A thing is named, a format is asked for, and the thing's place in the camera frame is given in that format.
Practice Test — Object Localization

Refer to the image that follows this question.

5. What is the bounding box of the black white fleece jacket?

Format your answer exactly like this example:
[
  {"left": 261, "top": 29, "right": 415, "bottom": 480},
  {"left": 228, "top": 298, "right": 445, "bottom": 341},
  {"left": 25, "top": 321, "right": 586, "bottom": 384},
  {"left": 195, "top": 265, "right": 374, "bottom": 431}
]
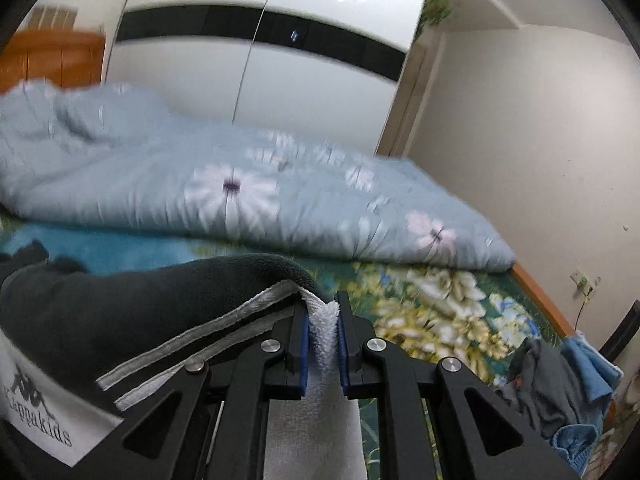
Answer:
[{"left": 1, "top": 244, "right": 367, "bottom": 479}]

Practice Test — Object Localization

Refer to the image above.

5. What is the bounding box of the blue clothes pile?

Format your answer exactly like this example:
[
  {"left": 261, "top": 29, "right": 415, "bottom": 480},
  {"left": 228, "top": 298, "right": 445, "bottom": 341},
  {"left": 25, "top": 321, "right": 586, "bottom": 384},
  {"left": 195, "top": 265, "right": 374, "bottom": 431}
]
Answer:
[{"left": 549, "top": 332, "right": 624, "bottom": 477}]

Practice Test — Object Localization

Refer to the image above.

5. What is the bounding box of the grey garment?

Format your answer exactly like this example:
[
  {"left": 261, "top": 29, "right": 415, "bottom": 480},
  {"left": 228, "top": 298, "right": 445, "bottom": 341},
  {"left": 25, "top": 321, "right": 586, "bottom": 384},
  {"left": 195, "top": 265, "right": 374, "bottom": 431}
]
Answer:
[{"left": 496, "top": 338, "right": 600, "bottom": 443}]

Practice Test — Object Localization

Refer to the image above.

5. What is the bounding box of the teal floral bed blanket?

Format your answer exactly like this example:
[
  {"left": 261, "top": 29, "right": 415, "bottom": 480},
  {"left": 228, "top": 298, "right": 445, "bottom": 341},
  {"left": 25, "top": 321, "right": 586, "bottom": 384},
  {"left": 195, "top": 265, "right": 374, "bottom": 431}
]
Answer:
[{"left": 1, "top": 214, "right": 566, "bottom": 387}]

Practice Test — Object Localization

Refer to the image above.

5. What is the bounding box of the blue floral quilt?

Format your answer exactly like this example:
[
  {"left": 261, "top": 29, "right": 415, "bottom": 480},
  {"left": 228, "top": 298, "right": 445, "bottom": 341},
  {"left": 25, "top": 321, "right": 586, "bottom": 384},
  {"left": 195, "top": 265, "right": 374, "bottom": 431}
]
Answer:
[{"left": 1, "top": 79, "right": 515, "bottom": 272}]

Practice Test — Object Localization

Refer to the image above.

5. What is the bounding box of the white black wardrobe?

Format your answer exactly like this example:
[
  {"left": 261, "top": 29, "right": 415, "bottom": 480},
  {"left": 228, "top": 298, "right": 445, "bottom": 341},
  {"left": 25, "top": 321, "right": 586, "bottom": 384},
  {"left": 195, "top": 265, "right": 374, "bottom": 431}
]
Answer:
[{"left": 106, "top": 0, "right": 424, "bottom": 153}]

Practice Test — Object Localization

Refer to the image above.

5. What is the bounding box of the orange wooden headboard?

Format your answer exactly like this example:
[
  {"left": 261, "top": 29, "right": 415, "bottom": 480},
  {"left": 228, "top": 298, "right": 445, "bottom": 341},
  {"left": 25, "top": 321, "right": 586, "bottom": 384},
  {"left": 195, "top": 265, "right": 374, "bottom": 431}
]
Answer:
[{"left": 1, "top": 29, "right": 105, "bottom": 93}]

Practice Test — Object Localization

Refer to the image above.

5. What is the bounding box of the green hanging plant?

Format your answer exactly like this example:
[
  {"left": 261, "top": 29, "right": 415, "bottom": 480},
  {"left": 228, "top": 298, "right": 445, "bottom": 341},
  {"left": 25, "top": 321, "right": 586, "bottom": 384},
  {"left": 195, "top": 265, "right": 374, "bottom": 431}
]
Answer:
[{"left": 413, "top": 0, "right": 452, "bottom": 41}]

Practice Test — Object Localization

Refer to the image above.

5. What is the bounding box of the wooden bed frame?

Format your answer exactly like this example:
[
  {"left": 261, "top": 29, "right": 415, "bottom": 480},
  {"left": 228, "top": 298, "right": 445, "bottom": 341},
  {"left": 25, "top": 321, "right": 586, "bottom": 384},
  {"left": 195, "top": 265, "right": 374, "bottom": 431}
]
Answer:
[{"left": 511, "top": 262, "right": 576, "bottom": 337}]

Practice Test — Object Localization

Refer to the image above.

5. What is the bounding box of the wall power outlet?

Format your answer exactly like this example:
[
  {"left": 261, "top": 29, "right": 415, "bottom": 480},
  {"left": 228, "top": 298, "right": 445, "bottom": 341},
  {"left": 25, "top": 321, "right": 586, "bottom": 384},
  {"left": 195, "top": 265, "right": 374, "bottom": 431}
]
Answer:
[{"left": 570, "top": 270, "right": 601, "bottom": 296}]

